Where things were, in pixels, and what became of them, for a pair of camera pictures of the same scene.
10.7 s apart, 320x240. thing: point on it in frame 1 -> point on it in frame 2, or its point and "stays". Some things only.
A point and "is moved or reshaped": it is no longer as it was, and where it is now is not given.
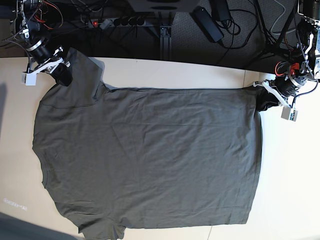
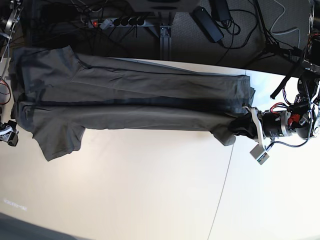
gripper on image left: x=48 y=61 -> x=8 y=133
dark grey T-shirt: x=112 y=159 is moved or reshaped
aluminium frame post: x=165 y=43 stays
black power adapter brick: x=206 y=21 stays
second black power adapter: x=220 y=10 stays
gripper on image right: x=283 y=87 -> x=268 y=123
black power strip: x=106 y=23 stays
